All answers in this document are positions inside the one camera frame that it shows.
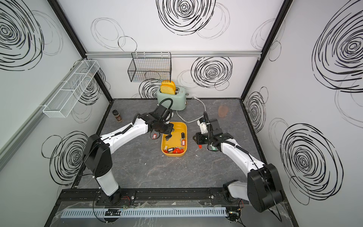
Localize aluminium wall rail left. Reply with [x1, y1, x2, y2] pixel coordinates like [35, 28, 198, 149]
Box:
[1, 58, 86, 171]

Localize yellow plastic storage box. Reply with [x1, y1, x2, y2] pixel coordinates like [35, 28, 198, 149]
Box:
[161, 122, 188, 157]

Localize spice bottle black cap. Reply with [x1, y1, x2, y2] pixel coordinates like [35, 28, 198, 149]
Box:
[112, 109, 123, 122]

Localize black wire wall basket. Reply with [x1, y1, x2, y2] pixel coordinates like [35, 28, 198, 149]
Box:
[127, 52, 172, 82]

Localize white slotted cable duct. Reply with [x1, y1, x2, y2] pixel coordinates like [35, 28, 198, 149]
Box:
[60, 207, 228, 218]

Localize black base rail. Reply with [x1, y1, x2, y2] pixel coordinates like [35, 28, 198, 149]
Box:
[57, 187, 239, 207]

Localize aluminium wall rail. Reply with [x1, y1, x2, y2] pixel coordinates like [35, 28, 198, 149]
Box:
[1, 58, 86, 171]
[86, 51, 262, 59]

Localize yellow toast slice front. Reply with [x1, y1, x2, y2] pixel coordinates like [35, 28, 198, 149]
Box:
[160, 84, 176, 95]

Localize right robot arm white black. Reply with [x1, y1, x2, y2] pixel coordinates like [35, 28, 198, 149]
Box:
[193, 117, 284, 212]

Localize white toaster power cable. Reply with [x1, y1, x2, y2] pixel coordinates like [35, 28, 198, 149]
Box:
[176, 96, 207, 124]

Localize black corner frame post right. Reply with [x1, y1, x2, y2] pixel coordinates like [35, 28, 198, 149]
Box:
[241, 0, 293, 102]

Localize mint green toaster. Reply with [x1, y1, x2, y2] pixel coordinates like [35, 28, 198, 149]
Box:
[157, 86, 187, 111]

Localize black corner frame post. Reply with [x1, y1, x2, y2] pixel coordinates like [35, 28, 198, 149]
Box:
[241, 0, 293, 102]
[47, 0, 113, 103]

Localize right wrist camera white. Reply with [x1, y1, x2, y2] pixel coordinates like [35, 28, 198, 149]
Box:
[197, 118, 208, 134]

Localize orange toast slice back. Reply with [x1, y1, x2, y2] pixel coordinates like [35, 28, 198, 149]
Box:
[162, 80, 175, 86]

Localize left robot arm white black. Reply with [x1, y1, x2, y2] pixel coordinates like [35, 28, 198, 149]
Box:
[83, 104, 174, 205]

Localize black corner frame post left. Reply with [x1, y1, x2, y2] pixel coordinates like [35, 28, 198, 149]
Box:
[47, 0, 113, 103]

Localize aluminium wall rail back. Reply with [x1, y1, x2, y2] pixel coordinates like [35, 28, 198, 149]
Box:
[86, 51, 262, 59]

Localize white mesh wall shelf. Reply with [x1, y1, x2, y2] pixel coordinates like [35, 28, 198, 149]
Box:
[43, 60, 100, 118]

